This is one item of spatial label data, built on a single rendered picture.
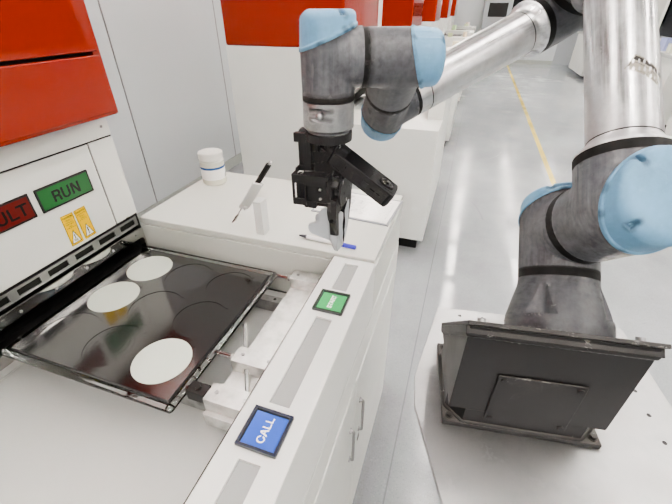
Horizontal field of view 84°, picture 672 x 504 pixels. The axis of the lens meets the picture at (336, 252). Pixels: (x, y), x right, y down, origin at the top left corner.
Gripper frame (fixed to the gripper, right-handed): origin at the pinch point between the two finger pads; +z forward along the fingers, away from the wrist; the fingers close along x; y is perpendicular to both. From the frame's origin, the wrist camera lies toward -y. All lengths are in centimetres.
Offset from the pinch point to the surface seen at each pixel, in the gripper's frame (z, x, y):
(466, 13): -19, -1299, 14
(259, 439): 9.4, 32.3, 0.6
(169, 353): 15.8, 20.0, 25.6
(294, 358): 10.2, 18.6, 1.8
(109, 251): 12, 1, 57
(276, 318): 17.8, 4.2, 12.4
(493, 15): -16, -1223, -59
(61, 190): -5, 5, 58
